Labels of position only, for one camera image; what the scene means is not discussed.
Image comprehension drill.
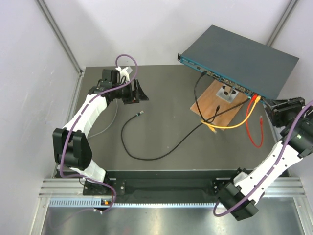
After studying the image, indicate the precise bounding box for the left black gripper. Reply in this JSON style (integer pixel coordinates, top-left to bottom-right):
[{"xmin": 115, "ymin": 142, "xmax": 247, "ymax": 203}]
[{"xmin": 112, "ymin": 78, "xmax": 149, "ymax": 104}]

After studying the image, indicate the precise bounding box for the grey ethernet cable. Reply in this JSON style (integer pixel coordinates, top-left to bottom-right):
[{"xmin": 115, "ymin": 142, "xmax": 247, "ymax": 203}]
[{"xmin": 88, "ymin": 102, "xmax": 119, "ymax": 138}]

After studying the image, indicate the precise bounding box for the yellow ethernet cable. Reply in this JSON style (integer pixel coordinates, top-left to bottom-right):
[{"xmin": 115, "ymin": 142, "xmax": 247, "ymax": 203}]
[{"xmin": 199, "ymin": 96, "xmax": 262, "ymax": 134}]

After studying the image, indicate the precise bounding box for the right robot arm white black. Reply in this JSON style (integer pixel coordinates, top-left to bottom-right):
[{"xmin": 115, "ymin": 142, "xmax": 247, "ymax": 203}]
[{"xmin": 213, "ymin": 97, "xmax": 313, "ymax": 221}]

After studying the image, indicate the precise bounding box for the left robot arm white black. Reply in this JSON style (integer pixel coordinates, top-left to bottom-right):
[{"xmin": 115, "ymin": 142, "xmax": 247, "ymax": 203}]
[{"xmin": 52, "ymin": 67, "xmax": 148, "ymax": 194}]

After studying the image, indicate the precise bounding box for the wooden base board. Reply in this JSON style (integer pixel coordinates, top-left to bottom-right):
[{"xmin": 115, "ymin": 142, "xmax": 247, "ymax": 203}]
[{"xmin": 190, "ymin": 80, "xmax": 248, "ymax": 126}]

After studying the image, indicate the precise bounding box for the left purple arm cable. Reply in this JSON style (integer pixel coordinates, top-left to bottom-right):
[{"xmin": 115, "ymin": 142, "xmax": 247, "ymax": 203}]
[{"xmin": 58, "ymin": 53, "xmax": 138, "ymax": 215}]

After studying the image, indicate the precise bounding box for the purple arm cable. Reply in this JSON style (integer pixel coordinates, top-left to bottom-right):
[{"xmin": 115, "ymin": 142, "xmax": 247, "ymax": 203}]
[
  {"xmin": 213, "ymin": 99, "xmax": 313, "ymax": 218},
  {"xmin": 58, "ymin": 53, "xmax": 138, "ymax": 215}
]

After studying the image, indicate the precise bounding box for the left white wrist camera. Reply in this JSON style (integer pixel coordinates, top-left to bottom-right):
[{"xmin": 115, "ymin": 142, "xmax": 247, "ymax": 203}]
[{"xmin": 115, "ymin": 66, "xmax": 133, "ymax": 83}]

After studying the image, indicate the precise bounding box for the dark grey network switch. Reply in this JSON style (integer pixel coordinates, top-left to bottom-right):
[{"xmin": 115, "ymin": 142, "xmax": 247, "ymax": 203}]
[{"xmin": 178, "ymin": 25, "xmax": 299, "ymax": 99}]

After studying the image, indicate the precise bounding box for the metal mounting bracket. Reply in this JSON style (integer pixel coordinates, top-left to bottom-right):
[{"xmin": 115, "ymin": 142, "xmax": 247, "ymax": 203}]
[{"xmin": 216, "ymin": 85, "xmax": 239, "ymax": 103}]

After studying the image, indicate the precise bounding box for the long black ethernet cable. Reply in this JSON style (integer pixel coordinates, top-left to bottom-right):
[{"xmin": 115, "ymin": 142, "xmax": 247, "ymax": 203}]
[{"xmin": 121, "ymin": 97, "xmax": 250, "ymax": 161}]

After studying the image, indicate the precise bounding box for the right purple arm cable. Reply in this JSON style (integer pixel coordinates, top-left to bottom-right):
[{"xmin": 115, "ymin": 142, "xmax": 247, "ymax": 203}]
[{"xmin": 213, "ymin": 99, "xmax": 313, "ymax": 218}]

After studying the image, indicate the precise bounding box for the short black cable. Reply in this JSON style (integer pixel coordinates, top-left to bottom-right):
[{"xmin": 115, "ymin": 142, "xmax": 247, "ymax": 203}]
[{"xmin": 193, "ymin": 70, "xmax": 222, "ymax": 123}]

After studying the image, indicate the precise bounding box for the aluminium frame rail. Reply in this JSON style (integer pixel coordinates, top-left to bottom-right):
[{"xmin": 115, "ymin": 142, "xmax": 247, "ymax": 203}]
[{"xmin": 39, "ymin": 177, "xmax": 306, "ymax": 198}]

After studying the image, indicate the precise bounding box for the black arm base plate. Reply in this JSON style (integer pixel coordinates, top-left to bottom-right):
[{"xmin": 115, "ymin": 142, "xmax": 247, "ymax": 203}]
[{"xmin": 82, "ymin": 168, "xmax": 245, "ymax": 196}]

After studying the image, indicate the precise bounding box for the slotted grey cable duct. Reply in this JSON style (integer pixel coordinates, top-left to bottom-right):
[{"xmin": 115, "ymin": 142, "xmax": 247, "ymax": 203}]
[{"xmin": 48, "ymin": 195, "xmax": 221, "ymax": 209}]

